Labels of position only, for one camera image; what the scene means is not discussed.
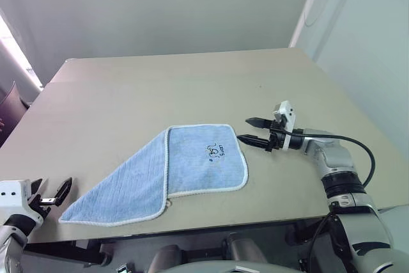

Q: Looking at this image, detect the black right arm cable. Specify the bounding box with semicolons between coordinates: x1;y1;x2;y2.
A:
283;128;376;273

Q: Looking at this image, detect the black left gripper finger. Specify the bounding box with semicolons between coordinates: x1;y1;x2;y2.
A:
52;176;74;207
29;177;45;196

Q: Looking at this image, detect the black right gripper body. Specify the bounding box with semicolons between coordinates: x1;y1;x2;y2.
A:
264;119;291;153

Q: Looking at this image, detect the black under-table frame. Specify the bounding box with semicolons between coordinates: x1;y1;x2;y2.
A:
22;220;330;269

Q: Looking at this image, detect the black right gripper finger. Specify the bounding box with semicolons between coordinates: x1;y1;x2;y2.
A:
237;133;271;150
245;116;273;129

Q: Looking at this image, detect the grey rounded shape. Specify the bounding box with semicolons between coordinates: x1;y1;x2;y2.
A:
150;244;185;273
226;233;268;265

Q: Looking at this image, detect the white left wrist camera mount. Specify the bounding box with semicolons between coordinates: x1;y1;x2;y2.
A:
0;179;44;222

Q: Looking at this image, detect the light blue towel white trim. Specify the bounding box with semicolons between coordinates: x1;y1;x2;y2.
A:
58;123;249;227

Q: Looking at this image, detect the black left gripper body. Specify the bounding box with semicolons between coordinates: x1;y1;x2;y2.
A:
27;191;58;220

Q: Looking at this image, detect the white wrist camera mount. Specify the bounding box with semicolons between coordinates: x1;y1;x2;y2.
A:
272;100;298;151
0;179;44;222

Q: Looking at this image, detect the silver robot torso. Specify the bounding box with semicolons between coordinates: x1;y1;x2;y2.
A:
164;258;309;273

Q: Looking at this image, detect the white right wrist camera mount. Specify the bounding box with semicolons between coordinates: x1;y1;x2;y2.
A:
272;100;298;151

